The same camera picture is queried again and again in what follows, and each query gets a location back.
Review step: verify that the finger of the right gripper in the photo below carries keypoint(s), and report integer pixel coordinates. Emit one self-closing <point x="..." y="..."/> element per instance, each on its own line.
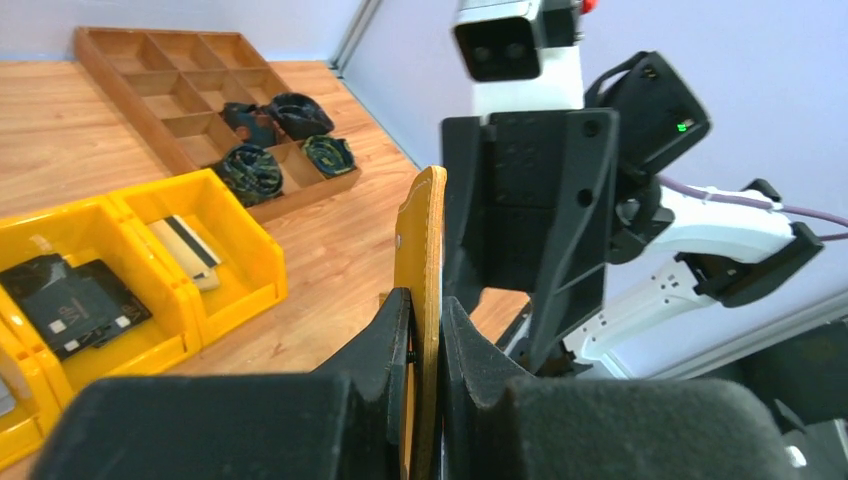
<point x="570" y="282"/>
<point x="474" y="257"/>

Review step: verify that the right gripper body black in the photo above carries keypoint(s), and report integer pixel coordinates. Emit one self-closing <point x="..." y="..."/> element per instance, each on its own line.
<point x="526" y="163"/>

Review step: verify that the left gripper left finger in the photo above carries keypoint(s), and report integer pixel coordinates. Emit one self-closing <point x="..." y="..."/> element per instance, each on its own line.
<point x="339" y="421"/>

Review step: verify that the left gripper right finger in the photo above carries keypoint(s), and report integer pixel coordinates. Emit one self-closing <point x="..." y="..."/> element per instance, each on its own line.
<point x="501" y="422"/>

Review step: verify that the yellow leather card holder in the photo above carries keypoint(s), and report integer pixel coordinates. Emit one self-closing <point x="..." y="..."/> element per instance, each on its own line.
<point x="418" y="268"/>

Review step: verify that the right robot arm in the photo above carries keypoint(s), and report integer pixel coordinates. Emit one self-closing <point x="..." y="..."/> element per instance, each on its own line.
<point x="672" y="248"/>

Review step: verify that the gold cards in bin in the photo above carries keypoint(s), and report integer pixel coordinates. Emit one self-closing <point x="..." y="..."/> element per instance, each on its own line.
<point x="194" y="256"/>

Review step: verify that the black cards in bin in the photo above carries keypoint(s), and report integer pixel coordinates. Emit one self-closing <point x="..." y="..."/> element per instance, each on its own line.
<point x="73" y="308"/>

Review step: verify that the black green coiled belt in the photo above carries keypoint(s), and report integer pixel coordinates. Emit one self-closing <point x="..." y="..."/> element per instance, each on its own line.
<point x="331" y="156"/>

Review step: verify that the black coiled belt right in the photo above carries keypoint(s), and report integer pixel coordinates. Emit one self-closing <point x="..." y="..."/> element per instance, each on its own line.
<point x="299" y="115"/>

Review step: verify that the yellow bin right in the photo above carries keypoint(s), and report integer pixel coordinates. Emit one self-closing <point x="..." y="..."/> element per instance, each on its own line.
<point x="251" y="266"/>

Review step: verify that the yellow bin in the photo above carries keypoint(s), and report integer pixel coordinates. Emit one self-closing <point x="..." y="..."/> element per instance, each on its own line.
<point x="251" y="266"/>
<point x="35" y="409"/>
<point x="81" y="232"/>

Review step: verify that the black coiled belt left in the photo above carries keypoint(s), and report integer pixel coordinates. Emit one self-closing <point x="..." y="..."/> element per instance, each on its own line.
<point x="251" y="124"/>

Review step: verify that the black coiled belt front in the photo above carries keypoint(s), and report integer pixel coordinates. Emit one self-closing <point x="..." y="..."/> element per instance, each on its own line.
<point x="251" y="173"/>

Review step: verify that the brown wooden compartment tray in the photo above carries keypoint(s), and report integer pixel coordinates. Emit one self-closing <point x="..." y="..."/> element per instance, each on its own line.
<point x="172" y="85"/>

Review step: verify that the yellow bin middle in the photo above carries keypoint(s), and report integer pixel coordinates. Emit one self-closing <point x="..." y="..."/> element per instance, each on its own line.
<point x="81" y="232"/>

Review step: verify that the yellow bin left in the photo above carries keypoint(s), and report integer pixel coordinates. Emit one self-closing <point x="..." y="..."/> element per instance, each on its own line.
<point x="35" y="409"/>

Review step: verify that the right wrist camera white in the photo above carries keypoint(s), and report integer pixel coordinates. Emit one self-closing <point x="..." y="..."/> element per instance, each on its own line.
<point x="523" y="56"/>

